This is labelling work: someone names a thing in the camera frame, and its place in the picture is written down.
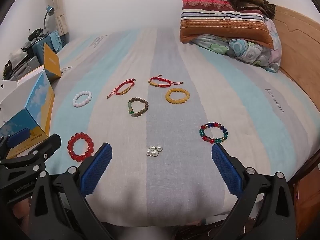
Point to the dark bag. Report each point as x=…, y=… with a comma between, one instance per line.
x=37, y=33

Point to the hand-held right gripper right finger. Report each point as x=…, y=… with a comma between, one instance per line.
x=227, y=170

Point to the striped pillow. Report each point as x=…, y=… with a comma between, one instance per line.
x=220, y=22

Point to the pearl bead cluster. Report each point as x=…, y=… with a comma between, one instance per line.
x=150, y=151

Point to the blue desk lamp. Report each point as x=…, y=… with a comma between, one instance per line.
x=50, y=9

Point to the blue and yellow cardboard box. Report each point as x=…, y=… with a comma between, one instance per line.
x=37, y=100

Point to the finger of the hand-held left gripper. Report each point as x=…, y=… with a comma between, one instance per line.
x=50, y=142
x=17, y=136

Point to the beige curtain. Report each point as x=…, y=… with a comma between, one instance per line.
x=58, y=5

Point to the person's left hand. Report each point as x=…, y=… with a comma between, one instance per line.
x=21, y=212

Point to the grey suitcase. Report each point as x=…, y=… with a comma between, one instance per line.
x=25, y=67

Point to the teal cloth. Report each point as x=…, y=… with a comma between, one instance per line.
x=55, y=41

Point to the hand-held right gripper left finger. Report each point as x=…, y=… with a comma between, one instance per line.
x=96, y=170

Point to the wooden bed frame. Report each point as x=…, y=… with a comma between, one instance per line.
x=300, y=42

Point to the floral quilt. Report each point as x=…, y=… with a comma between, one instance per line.
x=250, y=52

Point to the teal suitcase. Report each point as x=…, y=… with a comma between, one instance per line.
x=37, y=47

